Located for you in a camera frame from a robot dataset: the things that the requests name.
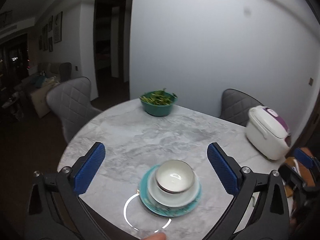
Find large white bowl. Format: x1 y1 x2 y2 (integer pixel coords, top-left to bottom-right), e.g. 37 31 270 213
148 171 201 208

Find small gold-rimmed patterned bowl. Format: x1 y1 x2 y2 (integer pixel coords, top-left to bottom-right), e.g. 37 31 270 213
155 159 195 194

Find medium white bowl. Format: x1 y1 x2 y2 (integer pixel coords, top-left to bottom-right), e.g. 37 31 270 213
155 168 195 193

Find person's left hand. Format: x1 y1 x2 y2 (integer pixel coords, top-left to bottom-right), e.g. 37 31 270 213
141 232 167 240

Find white rice cooker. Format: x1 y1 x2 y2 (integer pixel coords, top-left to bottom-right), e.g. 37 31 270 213
246 106 291 161

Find teal rimmed plate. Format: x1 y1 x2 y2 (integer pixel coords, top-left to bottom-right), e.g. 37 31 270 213
138 165 202 217

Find light grey quilted chair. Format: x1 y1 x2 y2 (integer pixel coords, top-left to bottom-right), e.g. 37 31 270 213
46 77 101 143

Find teal plastic basin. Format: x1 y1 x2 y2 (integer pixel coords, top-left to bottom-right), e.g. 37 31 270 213
141 102 175 117

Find green leafy vegetables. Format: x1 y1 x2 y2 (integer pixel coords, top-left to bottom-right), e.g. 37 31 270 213
140 88 178 106

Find wall picture frames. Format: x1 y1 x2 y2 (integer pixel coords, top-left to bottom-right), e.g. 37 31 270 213
38 11 63 52

